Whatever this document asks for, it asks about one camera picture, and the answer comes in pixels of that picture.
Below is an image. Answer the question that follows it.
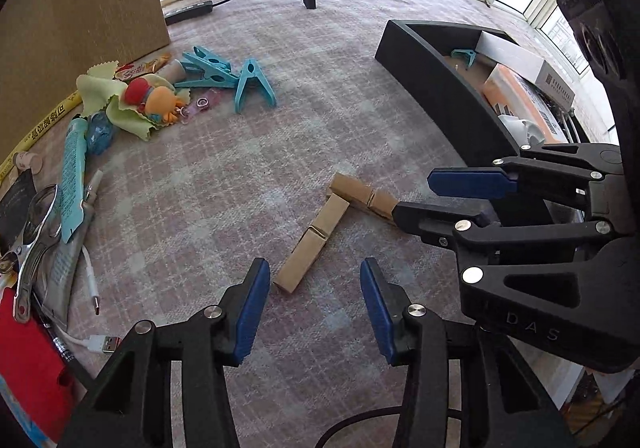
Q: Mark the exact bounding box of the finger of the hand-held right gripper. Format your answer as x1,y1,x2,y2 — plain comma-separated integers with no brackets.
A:
429,144,623,213
392,202,615,325

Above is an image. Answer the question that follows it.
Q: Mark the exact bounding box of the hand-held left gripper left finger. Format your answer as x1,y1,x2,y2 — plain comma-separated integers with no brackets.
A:
57,258,272,448

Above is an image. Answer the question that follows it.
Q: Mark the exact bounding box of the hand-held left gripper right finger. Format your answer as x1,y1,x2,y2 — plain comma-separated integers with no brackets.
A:
360,257,581,448

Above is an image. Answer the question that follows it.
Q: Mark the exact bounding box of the wooden clothespin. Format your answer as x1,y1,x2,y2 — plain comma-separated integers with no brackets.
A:
328,173,401,220
272,194,351,293

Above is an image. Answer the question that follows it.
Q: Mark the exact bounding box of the black storage box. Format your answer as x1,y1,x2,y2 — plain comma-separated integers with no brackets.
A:
375,20,591,229

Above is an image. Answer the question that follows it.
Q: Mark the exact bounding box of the white usb cable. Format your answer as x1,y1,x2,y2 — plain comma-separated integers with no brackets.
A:
52,245,122,355

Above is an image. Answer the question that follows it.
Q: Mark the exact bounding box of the large metal clip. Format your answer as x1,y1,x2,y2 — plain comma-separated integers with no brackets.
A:
12,184,63,323

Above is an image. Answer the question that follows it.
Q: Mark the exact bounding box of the white plastic object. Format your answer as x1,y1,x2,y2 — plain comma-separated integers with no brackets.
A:
497,113,546,146

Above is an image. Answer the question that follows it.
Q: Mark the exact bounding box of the orange white carton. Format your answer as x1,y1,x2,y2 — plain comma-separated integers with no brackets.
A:
482,64,566,139

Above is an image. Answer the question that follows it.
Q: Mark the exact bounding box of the teal plastic clothespin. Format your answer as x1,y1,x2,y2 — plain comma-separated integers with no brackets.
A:
192,46,233,74
451,48,477,71
234,58,277,115
174,62,240,89

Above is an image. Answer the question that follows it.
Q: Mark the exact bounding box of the long white carton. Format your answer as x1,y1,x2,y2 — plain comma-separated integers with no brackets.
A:
475,31,576,116

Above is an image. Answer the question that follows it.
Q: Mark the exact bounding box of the black pen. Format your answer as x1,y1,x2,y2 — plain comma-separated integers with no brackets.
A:
32,293,96,389

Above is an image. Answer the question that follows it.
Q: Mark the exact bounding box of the grey foil tube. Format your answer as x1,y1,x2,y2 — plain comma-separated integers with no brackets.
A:
37,170,103,329

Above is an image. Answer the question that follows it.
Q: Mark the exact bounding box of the teal squeeze tube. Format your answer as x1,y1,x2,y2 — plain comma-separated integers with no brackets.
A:
60,117,90,245

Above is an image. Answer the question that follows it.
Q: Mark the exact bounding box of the red packet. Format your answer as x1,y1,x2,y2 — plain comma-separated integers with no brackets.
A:
0,288,76,444

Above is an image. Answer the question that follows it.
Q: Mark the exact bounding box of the cream tape roll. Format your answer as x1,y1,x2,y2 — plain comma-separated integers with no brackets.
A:
157,58,187,86

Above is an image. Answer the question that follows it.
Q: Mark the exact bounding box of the black foil packet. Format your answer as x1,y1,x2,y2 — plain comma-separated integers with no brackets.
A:
0,172,38,253

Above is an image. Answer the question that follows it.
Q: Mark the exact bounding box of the orange white creamer sachet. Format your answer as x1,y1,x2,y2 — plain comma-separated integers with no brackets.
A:
114,54,173,80

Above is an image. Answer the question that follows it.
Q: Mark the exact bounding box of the small pink bottle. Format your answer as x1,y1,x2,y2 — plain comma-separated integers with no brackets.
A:
14,151,45,175

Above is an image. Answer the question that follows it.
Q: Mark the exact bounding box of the light green cleaning cloth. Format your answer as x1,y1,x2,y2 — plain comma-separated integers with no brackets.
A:
76,62,193,143

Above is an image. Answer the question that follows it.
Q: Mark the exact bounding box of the long yellow straw packet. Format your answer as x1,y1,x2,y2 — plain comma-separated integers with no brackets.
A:
0,92,83,189

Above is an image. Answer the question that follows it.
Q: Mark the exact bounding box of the black power strip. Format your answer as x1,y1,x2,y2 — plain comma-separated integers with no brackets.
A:
164,0,214,26

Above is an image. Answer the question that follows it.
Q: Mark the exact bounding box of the brown cardboard box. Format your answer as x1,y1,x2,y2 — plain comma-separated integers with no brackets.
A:
0,0,171,159

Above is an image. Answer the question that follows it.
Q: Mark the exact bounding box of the thin black cable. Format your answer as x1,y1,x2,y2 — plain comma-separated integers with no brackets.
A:
315,405,461,448

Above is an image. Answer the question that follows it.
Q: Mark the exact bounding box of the pink badge clip strap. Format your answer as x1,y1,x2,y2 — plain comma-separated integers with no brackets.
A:
180,95,223,123

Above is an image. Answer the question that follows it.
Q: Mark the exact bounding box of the orange red toy keychain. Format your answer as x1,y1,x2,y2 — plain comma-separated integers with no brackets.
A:
124,76,193,126

